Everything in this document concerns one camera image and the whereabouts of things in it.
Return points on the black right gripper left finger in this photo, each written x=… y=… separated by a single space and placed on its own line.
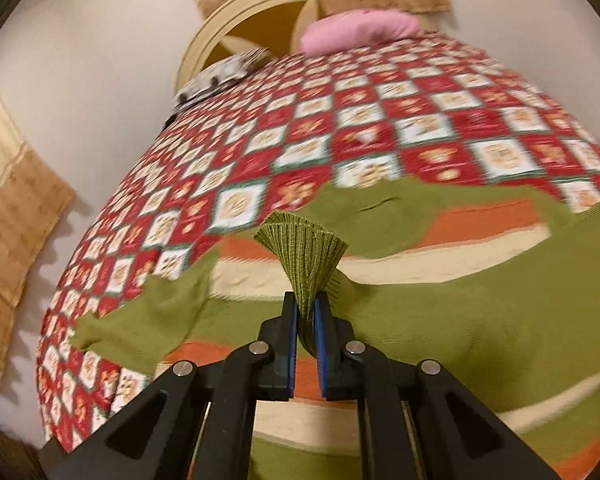
x=276 y=377

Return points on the beige side curtain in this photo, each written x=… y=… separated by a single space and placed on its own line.
x=32 y=201

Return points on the cream round wooden headboard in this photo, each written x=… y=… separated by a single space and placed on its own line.
x=241 y=25

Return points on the red checkered bear bedspread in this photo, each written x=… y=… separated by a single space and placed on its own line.
x=429 y=108

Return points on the green orange cream knit sweater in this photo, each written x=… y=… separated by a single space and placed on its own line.
x=500 y=285

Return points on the white black patterned pillow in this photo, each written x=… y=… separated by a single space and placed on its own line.
x=220 y=76

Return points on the pink pillow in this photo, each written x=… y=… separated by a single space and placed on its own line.
x=358 y=28

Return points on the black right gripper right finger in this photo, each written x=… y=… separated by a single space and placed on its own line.
x=336 y=372

